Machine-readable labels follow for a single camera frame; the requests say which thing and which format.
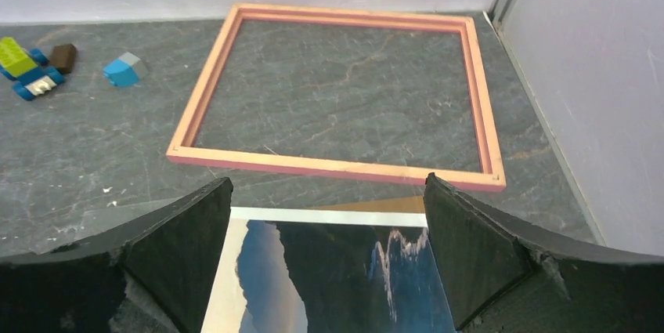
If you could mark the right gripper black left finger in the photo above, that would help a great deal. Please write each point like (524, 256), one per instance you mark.
(172, 253)

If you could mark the pink wooden picture frame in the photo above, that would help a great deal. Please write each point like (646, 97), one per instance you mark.
(492, 175)

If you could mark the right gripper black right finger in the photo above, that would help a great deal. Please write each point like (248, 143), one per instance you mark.
(504, 274)

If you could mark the blue grey toy block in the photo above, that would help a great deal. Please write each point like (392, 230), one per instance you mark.
(126, 70)

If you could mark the brown cardboard backing board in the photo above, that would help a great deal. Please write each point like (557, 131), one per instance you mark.
(397, 205)

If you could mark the mountain landscape photo print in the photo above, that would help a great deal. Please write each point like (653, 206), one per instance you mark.
(296, 270)

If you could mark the blue green toy car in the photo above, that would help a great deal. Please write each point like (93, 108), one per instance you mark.
(28, 69)

